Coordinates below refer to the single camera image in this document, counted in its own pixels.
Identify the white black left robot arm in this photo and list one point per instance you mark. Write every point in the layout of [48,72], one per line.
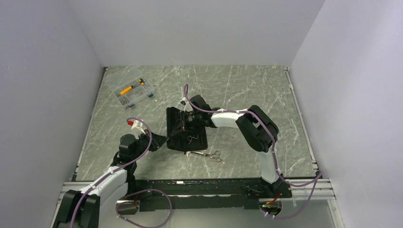
[84,208]

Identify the black zippered tool case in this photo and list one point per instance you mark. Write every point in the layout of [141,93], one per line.
[178,139]

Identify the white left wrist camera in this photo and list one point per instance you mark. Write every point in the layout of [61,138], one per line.
[136,124]

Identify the clear plastic organizer box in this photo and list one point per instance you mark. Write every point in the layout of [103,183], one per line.
[121,77]

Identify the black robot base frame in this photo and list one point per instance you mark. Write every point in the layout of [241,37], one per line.
[245,193]

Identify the small black yellow tool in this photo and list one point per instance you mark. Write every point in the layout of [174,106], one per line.
[141,81]

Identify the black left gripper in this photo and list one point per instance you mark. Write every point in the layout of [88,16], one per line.
[157,141]

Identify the yellow handled screwdriver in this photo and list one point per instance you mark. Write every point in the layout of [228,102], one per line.
[126,90]

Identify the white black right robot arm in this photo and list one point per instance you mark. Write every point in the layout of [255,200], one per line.
[259,131]

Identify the silver hair cutting scissors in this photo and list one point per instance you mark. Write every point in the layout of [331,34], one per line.
[191,138]

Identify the silver thinning scissors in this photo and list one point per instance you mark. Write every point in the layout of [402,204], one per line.
[215,155]

